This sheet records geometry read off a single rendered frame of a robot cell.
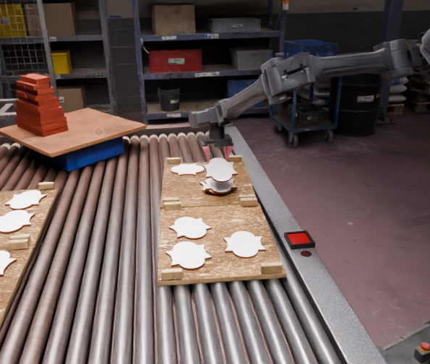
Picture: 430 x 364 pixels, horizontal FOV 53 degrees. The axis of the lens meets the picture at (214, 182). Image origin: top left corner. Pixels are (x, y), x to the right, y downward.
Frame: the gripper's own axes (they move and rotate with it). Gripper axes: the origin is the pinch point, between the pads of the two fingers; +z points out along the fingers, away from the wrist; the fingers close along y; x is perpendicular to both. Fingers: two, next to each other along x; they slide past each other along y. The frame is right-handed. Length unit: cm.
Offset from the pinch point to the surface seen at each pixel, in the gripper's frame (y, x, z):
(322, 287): 15, -63, 14
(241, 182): 9.7, 1.9, 11.0
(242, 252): -2.6, -46.8, 10.3
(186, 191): -12.7, -1.6, 10.8
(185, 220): -16.1, -24.8, 10.1
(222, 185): 0.9, -5.0, 8.4
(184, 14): 45, 407, -29
